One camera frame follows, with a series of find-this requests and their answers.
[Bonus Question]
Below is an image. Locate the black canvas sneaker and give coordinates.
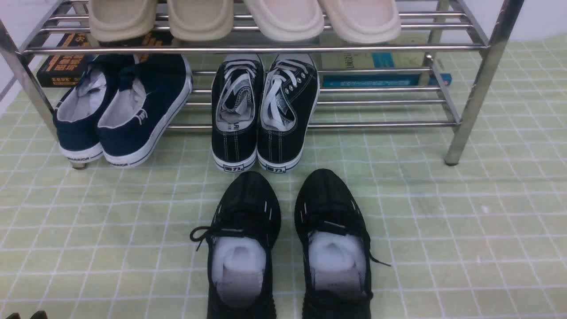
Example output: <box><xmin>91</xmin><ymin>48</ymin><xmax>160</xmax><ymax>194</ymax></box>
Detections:
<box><xmin>257</xmin><ymin>53</ymin><xmax>320</xmax><ymax>174</ymax></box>
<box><xmin>211</xmin><ymin>54</ymin><xmax>265</xmax><ymax>172</ymax></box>

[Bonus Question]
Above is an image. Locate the stainless steel shoe rack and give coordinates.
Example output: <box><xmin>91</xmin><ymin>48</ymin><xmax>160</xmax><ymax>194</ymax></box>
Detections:
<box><xmin>1</xmin><ymin>0</ymin><xmax>524</xmax><ymax>166</ymax></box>

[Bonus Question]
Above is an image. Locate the black knit sneaker right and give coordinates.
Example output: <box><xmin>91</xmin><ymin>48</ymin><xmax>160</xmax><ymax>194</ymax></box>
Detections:
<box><xmin>294</xmin><ymin>169</ymin><xmax>378</xmax><ymax>319</ymax></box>

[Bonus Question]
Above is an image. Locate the black knit sneaker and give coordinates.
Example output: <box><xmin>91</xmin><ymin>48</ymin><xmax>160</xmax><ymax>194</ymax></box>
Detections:
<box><xmin>294</xmin><ymin>169</ymin><xmax>378</xmax><ymax>319</ymax></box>
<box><xmin>190</xmin><ymin>171</ymin><xmax>281</xmax><ymax>319</ymax></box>

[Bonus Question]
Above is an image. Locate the black knit sneaker left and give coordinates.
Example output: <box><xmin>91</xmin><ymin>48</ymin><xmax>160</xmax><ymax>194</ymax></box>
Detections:
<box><xmin>190</xmin><ymin>171</ymin><xmax>281</xmax><ymax>319</ymax></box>

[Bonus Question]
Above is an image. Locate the cream slipper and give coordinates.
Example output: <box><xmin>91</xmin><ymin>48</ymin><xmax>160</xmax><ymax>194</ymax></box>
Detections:
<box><xmin>318</xmin><ymin>0</ymin><xmax>401</xmax><ymax>44</ymax></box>
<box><xmin>244</xmin><ymin>0</ymin><xmax>325</xmax><ymax>42</ymax></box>

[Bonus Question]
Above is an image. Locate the navy canvas sneaker right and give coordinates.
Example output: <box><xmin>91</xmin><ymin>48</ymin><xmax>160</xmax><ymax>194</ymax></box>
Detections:
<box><xmin>97</xmin><ymin>54</ymin><xmax>193</xmax><ymax>168</ymax></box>

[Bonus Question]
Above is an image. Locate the navy canvas sneaker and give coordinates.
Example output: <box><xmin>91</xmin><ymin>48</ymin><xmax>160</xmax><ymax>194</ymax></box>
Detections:
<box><xmin>53</xmin><ymin>54</ymin><xmax>136</xmax><ymax>164</ymax></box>
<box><xmin>97</xmin><ymin>54</ymin><xmax>193</xmax><ymax>168</ymax></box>

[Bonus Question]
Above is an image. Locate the tan blue book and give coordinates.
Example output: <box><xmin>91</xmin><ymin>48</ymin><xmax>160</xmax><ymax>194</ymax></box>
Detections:
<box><xmin>315</xmin><ymin>31</ymin><xmax>428</xmax><ymax>88</ymax></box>

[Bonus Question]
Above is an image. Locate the cream slipper far right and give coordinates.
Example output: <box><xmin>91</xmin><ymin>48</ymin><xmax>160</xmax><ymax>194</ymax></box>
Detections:
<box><xmin>318</xmin><ymin>0</ymin><xmax>401</xmax><ymax>44</ymax></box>

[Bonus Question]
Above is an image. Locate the beige slipper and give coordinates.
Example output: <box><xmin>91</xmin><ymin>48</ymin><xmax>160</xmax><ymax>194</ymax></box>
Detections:
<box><xmin>88</xmin><ymin>0</ymin><xmax>158</xmax><ymax>42</ymax></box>
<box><xmin>167</xmin><ymin>0</ymin><xmax>234</xmax><ymax>42</ymax></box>

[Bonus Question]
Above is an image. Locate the navy canvas sneaker left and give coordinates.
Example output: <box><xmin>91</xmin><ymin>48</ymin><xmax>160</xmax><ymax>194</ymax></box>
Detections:
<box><xmin>53</xmin><ymin>54</ymin><xmax>136</xmax><ymax>164</ymax></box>

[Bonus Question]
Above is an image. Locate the green checkered floor mat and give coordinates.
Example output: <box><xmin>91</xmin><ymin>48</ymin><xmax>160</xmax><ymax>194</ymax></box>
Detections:
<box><xmin>0</xmin><ymin>35</ymin><xmax>567</xmax><ymax>319</ymax></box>

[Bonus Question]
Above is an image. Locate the beige slipper far left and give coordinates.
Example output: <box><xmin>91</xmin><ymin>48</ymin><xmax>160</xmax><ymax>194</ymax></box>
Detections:
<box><xmin>88</xmin><ymin>0</ymin><xmax>158</xmax><ymax>42</ymax></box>

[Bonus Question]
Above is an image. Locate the black orange book box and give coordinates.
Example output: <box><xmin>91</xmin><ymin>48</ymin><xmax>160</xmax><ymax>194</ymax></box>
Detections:
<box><xmin>36</xmin><ymin>31</ymin><xmax>173</xmax><ymax>88</ymax></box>

